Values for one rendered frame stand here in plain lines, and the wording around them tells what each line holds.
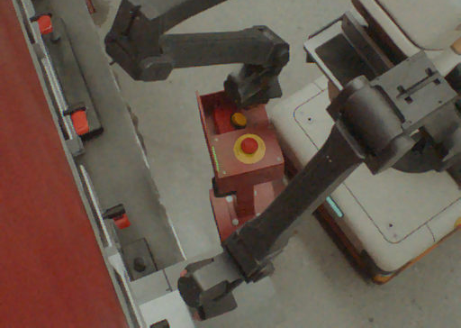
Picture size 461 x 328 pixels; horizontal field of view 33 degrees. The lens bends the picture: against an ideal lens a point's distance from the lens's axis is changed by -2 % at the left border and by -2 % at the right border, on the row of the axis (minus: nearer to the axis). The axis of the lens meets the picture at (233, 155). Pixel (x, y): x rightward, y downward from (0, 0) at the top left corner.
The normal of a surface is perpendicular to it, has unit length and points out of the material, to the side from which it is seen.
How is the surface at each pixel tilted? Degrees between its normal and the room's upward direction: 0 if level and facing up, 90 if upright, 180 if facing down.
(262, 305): 0
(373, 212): 0
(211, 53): 77
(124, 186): 0
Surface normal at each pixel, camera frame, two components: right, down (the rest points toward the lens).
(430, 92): 0.00, -0.31
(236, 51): 0.68, 0.58
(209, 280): 0.35, -0.50
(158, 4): 0.11, -0.65
